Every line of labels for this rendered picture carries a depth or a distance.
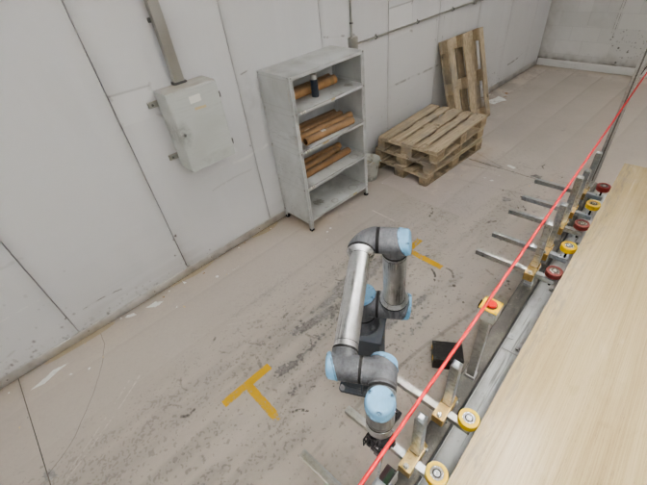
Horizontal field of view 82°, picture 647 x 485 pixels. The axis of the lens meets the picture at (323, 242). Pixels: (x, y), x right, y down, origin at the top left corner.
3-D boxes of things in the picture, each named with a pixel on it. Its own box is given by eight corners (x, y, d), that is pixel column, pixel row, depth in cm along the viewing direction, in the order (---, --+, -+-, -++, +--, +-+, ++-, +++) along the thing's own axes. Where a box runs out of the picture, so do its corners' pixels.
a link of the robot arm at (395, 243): (380, 297, 217) (376, 216, 157) (411, 300, 213) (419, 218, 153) (378, 322, 209) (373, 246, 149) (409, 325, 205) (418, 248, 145)
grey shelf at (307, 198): (285, 216, 416) (255, 70, 317) (341, 182, 459) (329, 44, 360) (312, 231, 389) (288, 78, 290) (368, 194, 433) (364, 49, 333)
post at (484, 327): (464, 375, 178) (479, 317, 149) (468, 368, 181) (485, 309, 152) (473, 381, 176) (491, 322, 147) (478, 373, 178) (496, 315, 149)
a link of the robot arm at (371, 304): (351, 300, 221) (349, 280, 210) (380, 303, 218) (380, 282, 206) (348, 320, 210) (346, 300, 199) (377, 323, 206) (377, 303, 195)
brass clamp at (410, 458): (396, 469, 142) (397, 463, 138) (415, 440, 149) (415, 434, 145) (410, 480, 138) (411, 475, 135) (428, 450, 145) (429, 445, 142)
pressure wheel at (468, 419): (459, 442, 147) (463, 429, 140) (452, 421, 154) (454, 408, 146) (478, 438, 148) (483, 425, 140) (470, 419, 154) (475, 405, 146)
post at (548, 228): (522, 287, 218) (546, 222, 188) (525, 283, 220) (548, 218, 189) (529, 289, 216) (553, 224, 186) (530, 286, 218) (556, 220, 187)
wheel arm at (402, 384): (378, 374, 173) (378, 370, 170) (382, 369, 175) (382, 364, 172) (468, 436, 148) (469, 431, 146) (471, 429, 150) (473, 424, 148)
